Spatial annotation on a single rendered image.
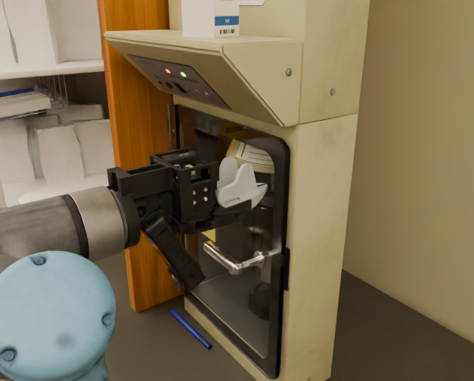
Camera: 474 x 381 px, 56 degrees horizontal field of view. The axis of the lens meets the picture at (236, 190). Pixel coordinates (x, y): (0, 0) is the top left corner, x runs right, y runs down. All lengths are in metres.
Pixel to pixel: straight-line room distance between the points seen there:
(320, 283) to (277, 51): 0.36
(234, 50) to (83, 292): 0.29
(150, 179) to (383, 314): 0.68
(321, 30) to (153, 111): 0.40
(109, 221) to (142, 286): 0.53
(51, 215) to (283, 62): 0.29
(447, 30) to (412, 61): 0.09
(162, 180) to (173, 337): 0.50
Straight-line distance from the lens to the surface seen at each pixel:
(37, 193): 1.29
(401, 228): 1.05
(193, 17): 0.57
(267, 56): 0.50
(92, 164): 1.85
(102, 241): 0.46
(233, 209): 0.53
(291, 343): 0.72
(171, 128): 0.81
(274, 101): 0.52
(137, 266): 0.95
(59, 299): 0.28
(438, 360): 0.95
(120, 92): 0.82
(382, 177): 1.04
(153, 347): 0.92
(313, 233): 0.64
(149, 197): 0.49
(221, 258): 0.66
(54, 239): 0.45
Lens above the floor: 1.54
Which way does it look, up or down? 22 degrees down
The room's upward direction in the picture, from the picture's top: straight up
